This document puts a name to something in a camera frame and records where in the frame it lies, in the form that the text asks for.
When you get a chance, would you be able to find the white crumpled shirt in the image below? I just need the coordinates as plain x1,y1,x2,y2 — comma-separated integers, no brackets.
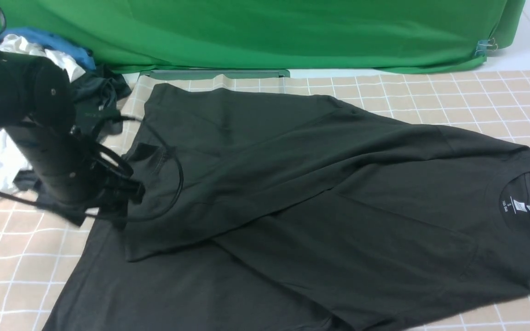
0,51,75,198

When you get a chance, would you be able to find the binder clip on backdrop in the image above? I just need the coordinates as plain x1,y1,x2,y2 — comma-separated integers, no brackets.
474,37,499,57

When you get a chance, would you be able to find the beige grid-pattern table mat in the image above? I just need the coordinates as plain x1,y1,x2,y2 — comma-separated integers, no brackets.
0,71,530,331

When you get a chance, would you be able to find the dark teal crumpled shirt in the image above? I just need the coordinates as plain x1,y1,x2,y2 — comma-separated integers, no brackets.
13,65,131,192

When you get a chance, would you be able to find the dark gray long-sleeve top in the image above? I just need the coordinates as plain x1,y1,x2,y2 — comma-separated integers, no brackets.
43,83,530,331

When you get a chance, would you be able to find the gray-green bar under backdrop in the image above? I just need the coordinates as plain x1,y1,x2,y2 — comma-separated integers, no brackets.
139,68,291,81

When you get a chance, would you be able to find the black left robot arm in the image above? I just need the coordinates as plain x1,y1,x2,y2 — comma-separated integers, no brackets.
0,51,145,228

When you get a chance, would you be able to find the blue crumpled garment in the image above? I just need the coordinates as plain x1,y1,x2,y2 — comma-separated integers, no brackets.
0,27,96,144

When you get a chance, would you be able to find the green backdrop cloth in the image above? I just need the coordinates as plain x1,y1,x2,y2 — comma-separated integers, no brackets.
0,0,524,74

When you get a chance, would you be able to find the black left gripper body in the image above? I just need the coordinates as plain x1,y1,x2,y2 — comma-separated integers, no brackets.
35,154,145,227

